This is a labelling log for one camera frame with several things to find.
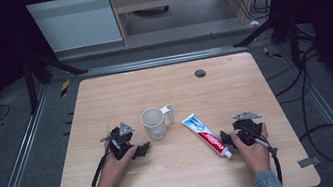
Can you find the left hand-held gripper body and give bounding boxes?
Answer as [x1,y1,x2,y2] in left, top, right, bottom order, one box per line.
[98,120,140,164]

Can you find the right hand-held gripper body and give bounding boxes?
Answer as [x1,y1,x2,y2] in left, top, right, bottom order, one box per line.
[228,108,268,150]

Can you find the person's left hand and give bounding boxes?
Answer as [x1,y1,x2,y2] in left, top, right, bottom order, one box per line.
[83,137,145,187]

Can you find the person's right hand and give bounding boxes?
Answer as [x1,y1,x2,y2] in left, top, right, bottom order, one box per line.
[228,121,276,179]

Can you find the red and blue toothpaste tube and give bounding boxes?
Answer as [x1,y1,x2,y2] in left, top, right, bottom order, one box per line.
[180,107,234,166]

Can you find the grey tape strip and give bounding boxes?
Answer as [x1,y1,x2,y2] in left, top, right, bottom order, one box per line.
[295,154,323,170]

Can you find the yellow black tape strip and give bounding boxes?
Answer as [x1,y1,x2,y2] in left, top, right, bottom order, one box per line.
[57,78,74,98]
[262,44,283,62]

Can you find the black tripod stand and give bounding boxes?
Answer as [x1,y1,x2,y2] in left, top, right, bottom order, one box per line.
[229,7,307,77]
[18,41,96,117]

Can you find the white cabinet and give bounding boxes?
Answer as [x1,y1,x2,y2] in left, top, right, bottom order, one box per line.
[25,0,124,57]

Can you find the white cup with handle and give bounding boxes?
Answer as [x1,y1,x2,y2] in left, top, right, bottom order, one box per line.
[139,102,179,143]

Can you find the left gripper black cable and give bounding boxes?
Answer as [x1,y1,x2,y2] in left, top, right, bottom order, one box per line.
[84,148,118,187]

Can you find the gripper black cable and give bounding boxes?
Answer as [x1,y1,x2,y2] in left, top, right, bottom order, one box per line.
[252,134,286,187]
[84,148,118,187]

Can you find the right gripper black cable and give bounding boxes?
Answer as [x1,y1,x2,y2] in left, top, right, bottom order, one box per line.
[252,134,286,187]

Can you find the black floor cable loop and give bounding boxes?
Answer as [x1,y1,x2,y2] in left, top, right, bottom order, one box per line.
[261,42,333,181]

